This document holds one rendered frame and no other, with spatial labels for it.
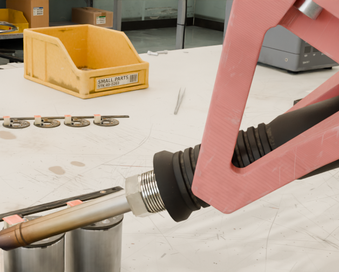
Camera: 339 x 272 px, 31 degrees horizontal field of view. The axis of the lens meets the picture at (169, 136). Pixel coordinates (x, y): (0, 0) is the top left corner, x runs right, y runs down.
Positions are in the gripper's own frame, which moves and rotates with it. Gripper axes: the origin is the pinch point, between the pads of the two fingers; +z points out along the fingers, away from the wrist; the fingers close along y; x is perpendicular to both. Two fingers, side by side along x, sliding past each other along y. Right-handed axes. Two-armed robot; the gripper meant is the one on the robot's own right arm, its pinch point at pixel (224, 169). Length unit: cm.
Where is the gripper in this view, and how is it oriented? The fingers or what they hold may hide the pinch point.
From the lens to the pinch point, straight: 20.7
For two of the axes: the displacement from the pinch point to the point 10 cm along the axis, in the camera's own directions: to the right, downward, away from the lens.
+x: 8.4, 5.4, 0.7
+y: -1.2, 3.1, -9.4
